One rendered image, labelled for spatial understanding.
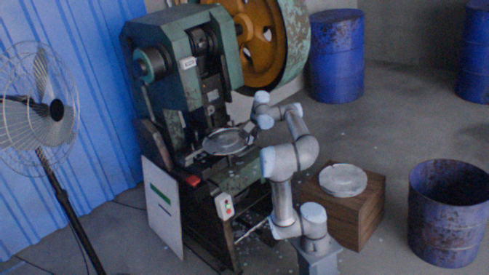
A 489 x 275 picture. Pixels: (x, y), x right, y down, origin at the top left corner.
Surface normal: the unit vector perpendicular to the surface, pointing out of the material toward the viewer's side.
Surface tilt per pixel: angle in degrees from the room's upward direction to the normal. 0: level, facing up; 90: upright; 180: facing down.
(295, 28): 85
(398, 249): 0
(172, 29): 45
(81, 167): 90
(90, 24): 90
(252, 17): 90
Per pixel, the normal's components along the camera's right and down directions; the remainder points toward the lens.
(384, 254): -0.15, -0.85
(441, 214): -0.54, 0.53
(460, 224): -0.08, 0.54
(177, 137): 0.67, 0.28
